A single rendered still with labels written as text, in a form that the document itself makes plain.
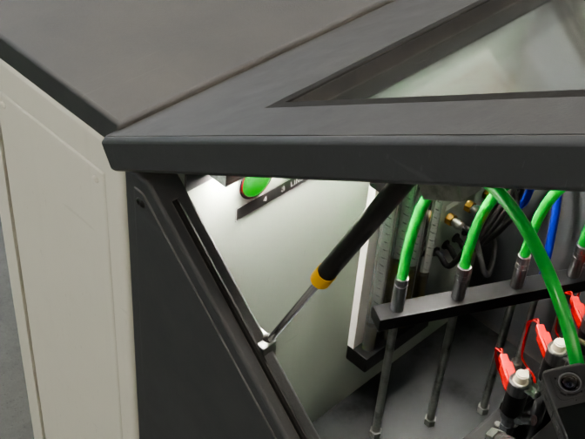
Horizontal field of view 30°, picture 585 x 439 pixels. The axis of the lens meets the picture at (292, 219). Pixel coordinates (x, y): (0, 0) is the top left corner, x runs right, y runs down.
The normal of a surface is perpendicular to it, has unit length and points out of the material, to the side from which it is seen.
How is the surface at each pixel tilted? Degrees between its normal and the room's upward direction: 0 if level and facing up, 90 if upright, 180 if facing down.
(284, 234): 90
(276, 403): 43
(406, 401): 0
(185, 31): 0
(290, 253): 90
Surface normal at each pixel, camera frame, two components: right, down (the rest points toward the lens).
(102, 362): -0.72, 0.43
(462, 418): 0.06, -0.75
